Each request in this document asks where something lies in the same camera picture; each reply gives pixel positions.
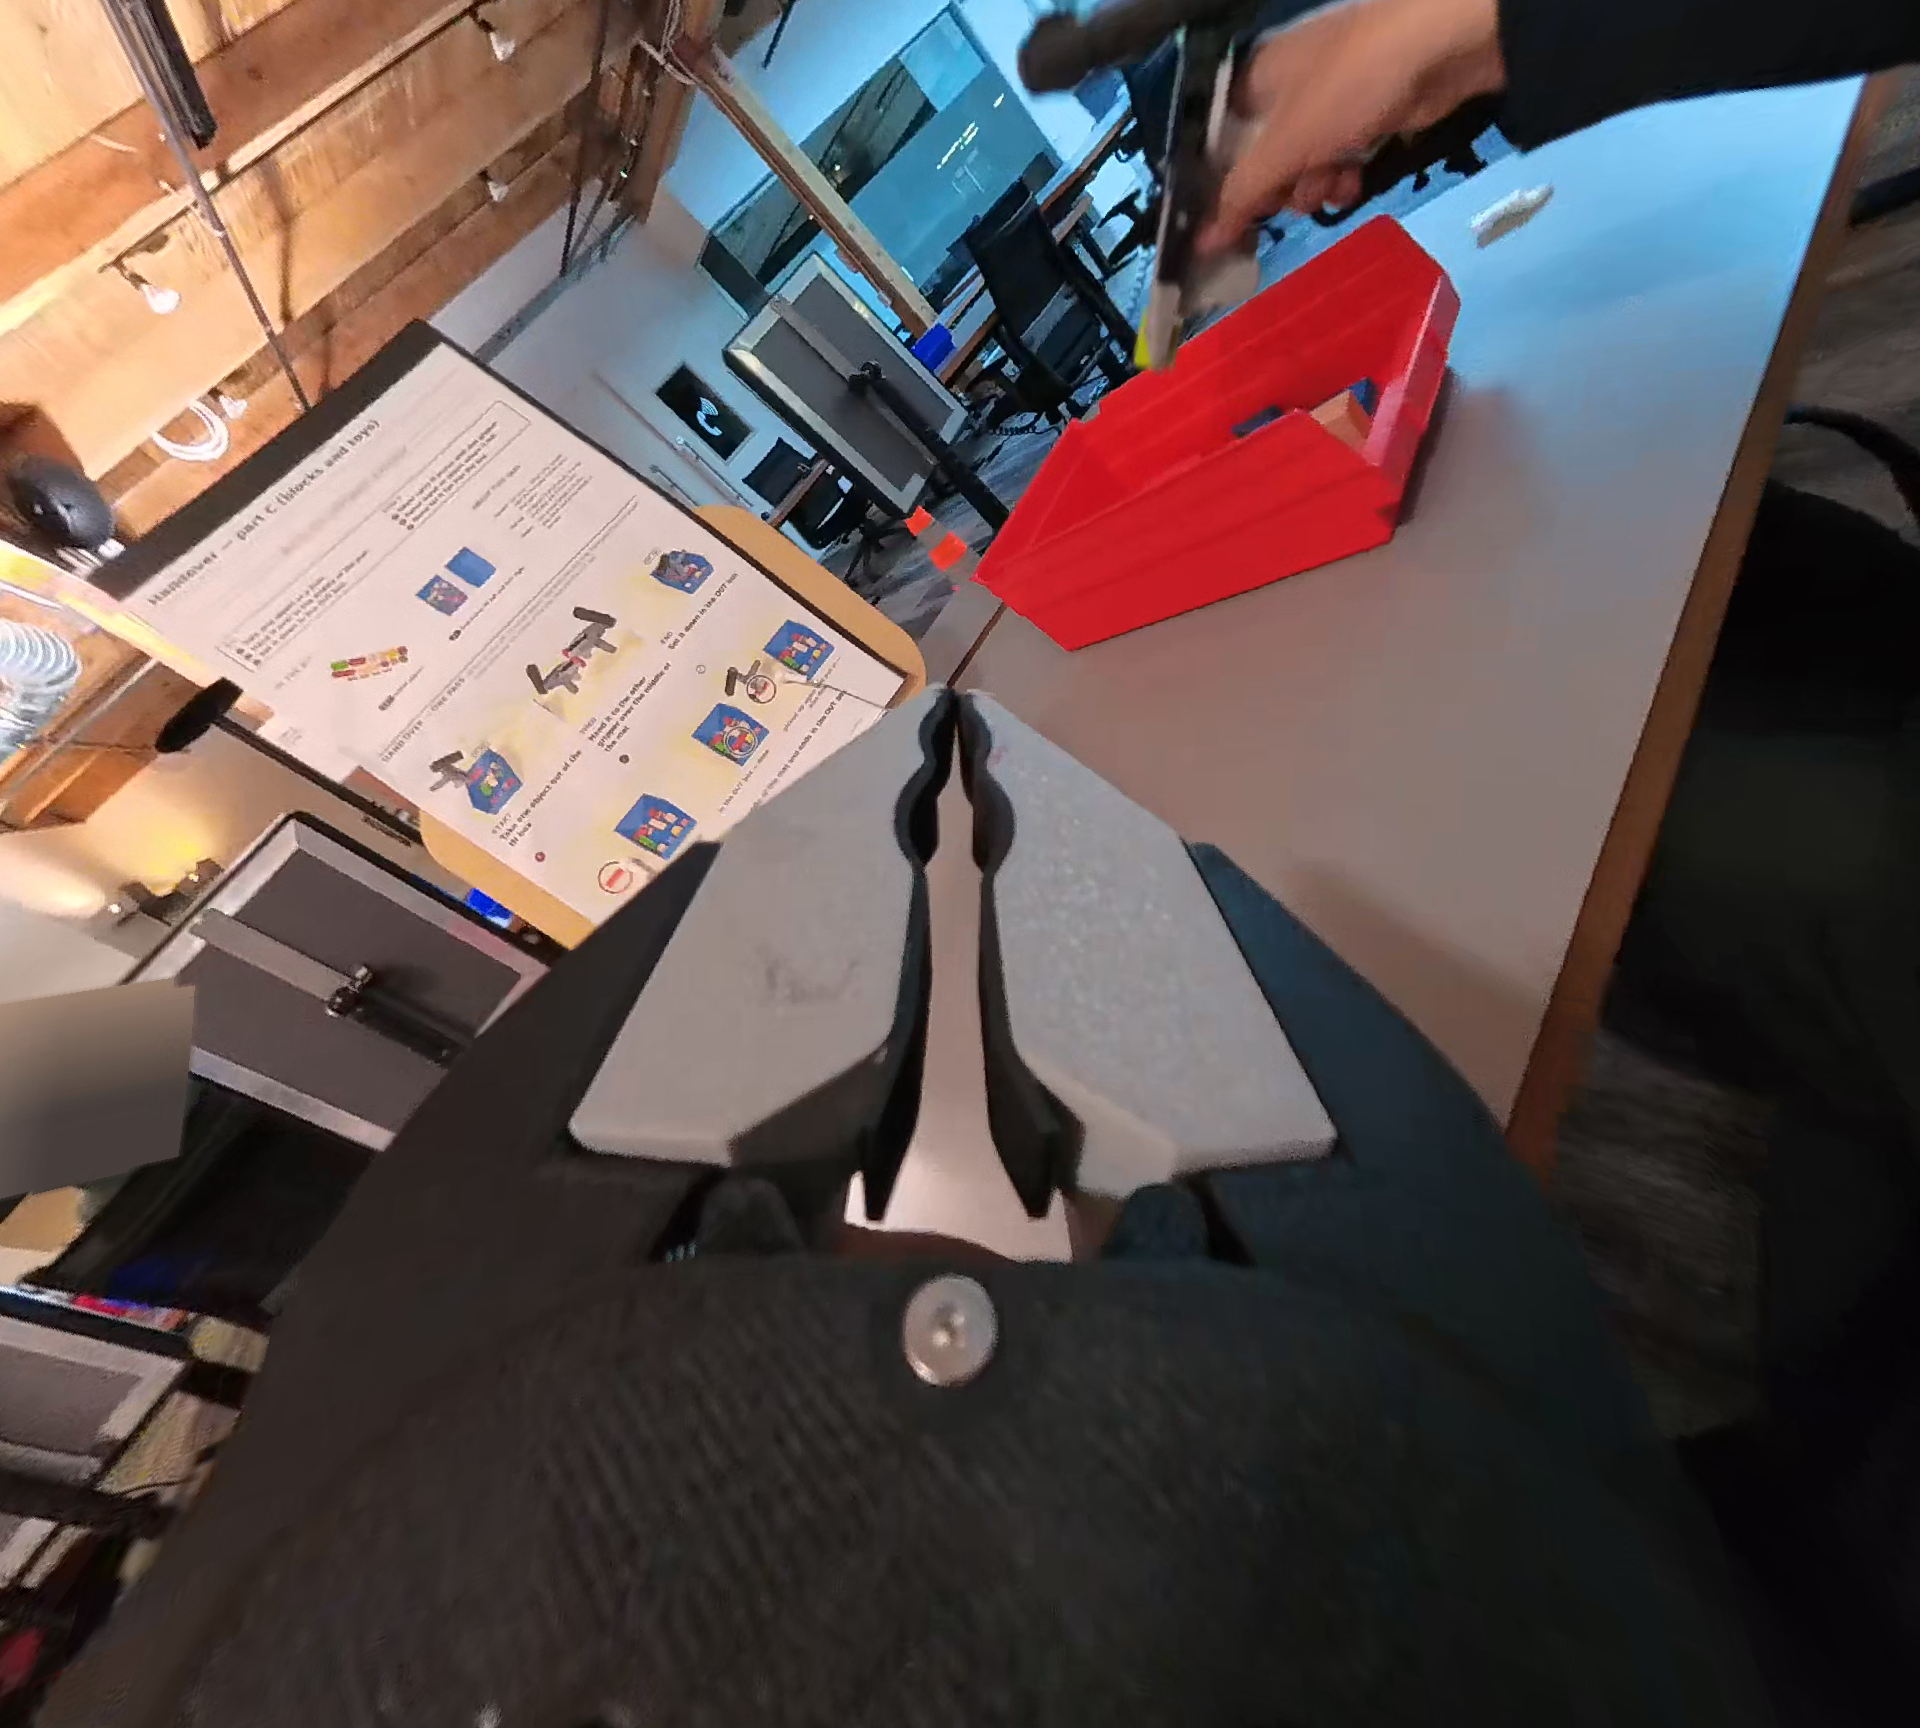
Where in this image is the silver framed grey panel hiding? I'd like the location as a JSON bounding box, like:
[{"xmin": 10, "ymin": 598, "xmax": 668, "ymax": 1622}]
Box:
[
  {"xmin": 186, "ymin": 813, "xmax": 550, "ymax": 1146},
  {"xmin": 724, "ymin": 254, "xmax": 974, "ymax": 516}
]

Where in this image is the wooden post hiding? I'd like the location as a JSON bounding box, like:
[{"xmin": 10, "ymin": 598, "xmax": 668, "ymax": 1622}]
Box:
[{"xmin": 674, "ymin": 40, "xmax": 940, "ymax": 336}]

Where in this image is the red plastic bin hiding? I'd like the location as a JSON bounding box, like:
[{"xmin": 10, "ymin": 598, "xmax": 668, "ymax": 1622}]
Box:
[{"xmin": 974, "ymin": 213, "xmax": 1461, "ymax": 655}]

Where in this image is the white instruction sheet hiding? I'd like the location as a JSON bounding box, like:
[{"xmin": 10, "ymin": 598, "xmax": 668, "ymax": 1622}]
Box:
[{"xmin": 127, "ymin": 325, "xmax": 919, "ymax": 928}]

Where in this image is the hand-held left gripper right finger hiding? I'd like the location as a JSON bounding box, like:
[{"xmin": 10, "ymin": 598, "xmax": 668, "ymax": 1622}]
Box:
[{"xmin": 960, "ymin": 691, "xmax": 1339, "ymax": 1220}]

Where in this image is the black round ceiling device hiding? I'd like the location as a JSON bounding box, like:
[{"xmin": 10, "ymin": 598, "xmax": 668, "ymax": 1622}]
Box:
[{"xmin": 0, "ymin": 457, "xmax": 121, "ymax": 565}]

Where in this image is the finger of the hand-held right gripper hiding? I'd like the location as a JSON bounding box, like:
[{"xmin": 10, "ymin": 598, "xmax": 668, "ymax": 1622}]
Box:
[
  {"xmin": 1182, "ymin": 234, "xmax": 1266, "ymax": 318},
  {"xmin": 1134, "ymin": 33, "xmax": 1215, "ymax": 372}
]

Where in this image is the person's right hand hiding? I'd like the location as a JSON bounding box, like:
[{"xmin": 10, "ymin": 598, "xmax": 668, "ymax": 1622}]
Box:
[{"xmin": 1201, "ymin": 0, "xmax": 1511, "ymax": 261}]

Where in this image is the black office chair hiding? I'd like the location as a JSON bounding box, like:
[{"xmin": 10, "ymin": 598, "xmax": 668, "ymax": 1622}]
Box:
[{"xmin": 964, "ymin": 200, "xmax": 1138, "ymax": 419}]

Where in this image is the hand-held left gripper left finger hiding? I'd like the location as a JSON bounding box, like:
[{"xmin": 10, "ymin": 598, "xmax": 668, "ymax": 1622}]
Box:
[{"xmin": 571, "ymin": 684, "xmax": 962, "ymax": 1220}]

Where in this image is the instruction sheet on stand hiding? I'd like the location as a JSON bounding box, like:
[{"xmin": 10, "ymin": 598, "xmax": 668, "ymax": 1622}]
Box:
[{"xmin": 90, "ymin": 318, "xmax": 925, "ymax": 954}]

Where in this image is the silver flexible duct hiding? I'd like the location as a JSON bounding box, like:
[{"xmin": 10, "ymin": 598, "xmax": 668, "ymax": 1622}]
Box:
[{"xmin": 0, "ymin": 615, "xmax": 88, "ymax": 770}]

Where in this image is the black sign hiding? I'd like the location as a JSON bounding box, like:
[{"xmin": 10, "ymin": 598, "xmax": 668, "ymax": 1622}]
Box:
[{"xmin": 657, "ymin": 363, "xmax": 752, "ymax": 463}]

